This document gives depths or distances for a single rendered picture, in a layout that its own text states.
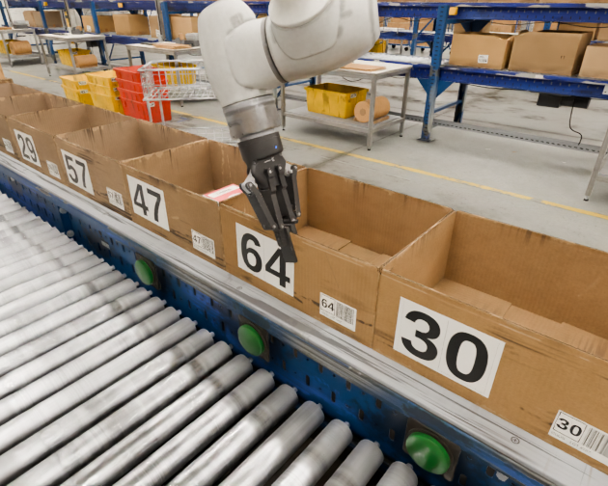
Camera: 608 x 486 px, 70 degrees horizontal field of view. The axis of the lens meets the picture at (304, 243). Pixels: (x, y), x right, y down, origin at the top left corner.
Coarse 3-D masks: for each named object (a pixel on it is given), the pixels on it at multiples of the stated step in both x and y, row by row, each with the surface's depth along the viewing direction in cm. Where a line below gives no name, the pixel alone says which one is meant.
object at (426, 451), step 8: (416, 432) 67; (408, 440) 68; (416, 440) 66; (424, 440) 65; (432, 440) 65; (408, 448) 68; (416, 448) 67; (424, 448) 66; (432, 448) 65; (440, 448) 64; (416, 456) 68; (424, 456) 66; (432, 456) 65; (440, 456) 64; (448, 456) 65; (424, 464) 67; (432, 464) 66; (440, 464) 65; (448, 464) 64; (432, 472) 67; (440, 472) 66
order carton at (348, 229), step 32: (320, 192) 110; (352, 192) 103; (384, 192) 97; (224, 224) 92; (256, 224) 84; (320, 224) 114; (352, 224) 107; (384, 224) 100; (416, 224) 95; (320, 256) 76; (352, 256) 72; (384, 256) 102; (320, 288) 79; (352, 288) 74; (320, 320) 83
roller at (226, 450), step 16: (272, 400) 83; (288, 400) 84; (256, 416) 80; (272, 416) 81; (240, 432) 77; (256, 432) 78; (208, 448) 75; (224, 448) 74; (240, 448) 76; (192, 464) 72; (208, 464) 72; (224, 464) 73; (176, 480) 70; (192, 480) 70; (208, 480) 71
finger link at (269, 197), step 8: (272, 176) 76; (272, 184) 76; (264, 192) 77; (272, 192) 76; (264, 200) 78; (272, 200) 76; (272, 208) 77; (272, 216) 78; (280, 216) 78; (280, 224) 78
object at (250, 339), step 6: (240, 330) 89; (246, 330) 87; (252, 330) 87; (240, 336) 89; (246, 336) 88; (252, 336) 87; (258, 336) 86; (240, 342) 91; (246, 342) 89; (252, 342) 87; (258, 342) 86; (246, 348) 90; (252, 348) 88; (258, 348) 87; (252, 354) 89; (258, 354) 88
